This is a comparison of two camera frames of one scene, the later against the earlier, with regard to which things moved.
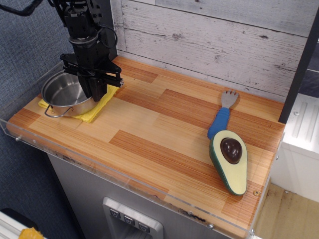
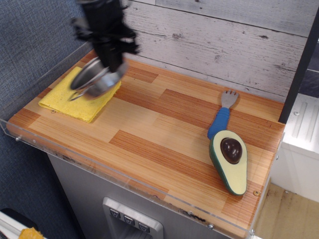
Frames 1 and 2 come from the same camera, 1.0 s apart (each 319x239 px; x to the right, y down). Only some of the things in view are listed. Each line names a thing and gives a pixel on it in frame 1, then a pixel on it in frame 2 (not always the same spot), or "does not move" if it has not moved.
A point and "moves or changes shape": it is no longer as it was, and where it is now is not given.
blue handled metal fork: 220,121 does not move
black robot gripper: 90,59 → 102,24
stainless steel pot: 64,91 moves or changes shape
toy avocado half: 229,152 does not move
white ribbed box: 296,167 does not move
